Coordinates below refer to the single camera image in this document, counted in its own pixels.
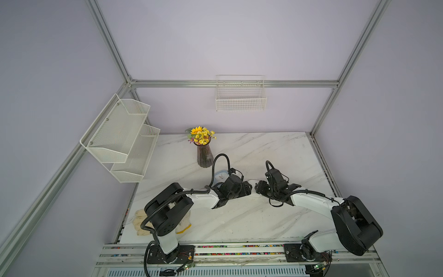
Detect yellow flower bouquet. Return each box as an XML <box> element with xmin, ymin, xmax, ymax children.
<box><xmin>186</xmin><ymin>126</ymin><xmax>216</xmax><ymax>146</ymax></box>

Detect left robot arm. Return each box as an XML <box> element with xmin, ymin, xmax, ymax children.
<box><xmin>140</xmin><ymin>169</ymin><xmax>252</xmax><ymax>255</ymax></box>

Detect white mesh shelf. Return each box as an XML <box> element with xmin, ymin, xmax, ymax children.
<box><xmin>80</xmin><ymin>94</ymin><xmax>150</xmax><ymax>163</ymax></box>
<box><xmin>110</xmin><ymin>124</ymin><xmax>160</xmax><ymax>184</ymax></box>

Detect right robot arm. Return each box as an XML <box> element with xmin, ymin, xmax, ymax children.
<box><xmin>254</xmin><ymin>169</ymin><xmax>383</xmax><ymax>261</ymax></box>

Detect blue alarm clock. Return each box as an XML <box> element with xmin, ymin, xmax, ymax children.
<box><xmin>213</xmin><ymin>170</ymin><xmax>230</xmax><ymax>185</ymax></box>

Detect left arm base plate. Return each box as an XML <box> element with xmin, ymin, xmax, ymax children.
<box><xmin>145</xmin><ymin>244</ymin><xmax>195</xmax><ymax>265</ymax></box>

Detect white yellow cloth glove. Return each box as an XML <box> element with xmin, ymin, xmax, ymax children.
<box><xmin>133</xmin><ymin>210</ymin><xmax>192</xmax><ymax>236</ymax></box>

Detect black corrugated cable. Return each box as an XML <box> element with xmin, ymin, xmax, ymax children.
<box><xmin>139</xmin><ymin>153</ymin><xmax>231</xmax><ymax>233</ymax></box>

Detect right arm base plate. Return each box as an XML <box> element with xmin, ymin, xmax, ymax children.
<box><xmin>283</xmin><ymin>243</ymin><xmax>332</xmax><ymax>263</ymax></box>

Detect dark glass vase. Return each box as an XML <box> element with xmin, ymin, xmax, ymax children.
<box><xmin>197</xmin><ymin>143</ymin><xmax>214</xmax><ymax>168</ymax></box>

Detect white wire wall basket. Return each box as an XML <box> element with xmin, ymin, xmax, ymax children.
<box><xmin>215</xmin><ymin>75</ymin><xmax>267</xmax><ymax>111</ymax></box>

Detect lower white mesh shelf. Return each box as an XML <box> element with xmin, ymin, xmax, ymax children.
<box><xmin>110</xmin><ymin>124</ymin><xmax>160</xmax><ymax>184</ymax></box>

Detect upper white mesh shelf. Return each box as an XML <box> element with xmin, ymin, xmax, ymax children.
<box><xmin>80</xmin><ymin>94</ymin><xmax>150</xmax><ymax>163</ymax></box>

